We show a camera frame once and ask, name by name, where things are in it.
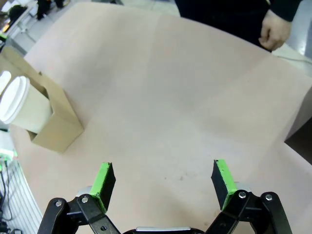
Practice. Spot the right gripper black green left finger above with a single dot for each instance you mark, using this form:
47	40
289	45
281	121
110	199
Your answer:
97	200

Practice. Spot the right gripper black green right finger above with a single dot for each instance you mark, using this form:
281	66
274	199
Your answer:
228	195

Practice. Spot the person's left forearm dark sleeve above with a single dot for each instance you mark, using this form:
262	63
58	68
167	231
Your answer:
286	8

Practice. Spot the brown cardboard drink carrier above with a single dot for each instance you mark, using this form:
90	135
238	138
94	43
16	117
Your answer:
58	122

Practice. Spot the beige paper cup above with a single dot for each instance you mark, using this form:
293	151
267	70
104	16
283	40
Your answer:
31	113

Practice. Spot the white plastic cup lid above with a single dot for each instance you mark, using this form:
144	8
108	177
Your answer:
4	81
13	98

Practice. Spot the person's left hand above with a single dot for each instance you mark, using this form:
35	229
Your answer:
275	29

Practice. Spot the white ribbed panel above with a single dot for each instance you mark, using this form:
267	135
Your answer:
19	202

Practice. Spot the device with green light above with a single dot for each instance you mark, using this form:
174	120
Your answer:
6	157

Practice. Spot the person's torso dark clothing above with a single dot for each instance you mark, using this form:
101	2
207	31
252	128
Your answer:
219	17

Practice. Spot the white desk with clutter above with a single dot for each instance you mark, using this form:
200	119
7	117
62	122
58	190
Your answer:
14	17

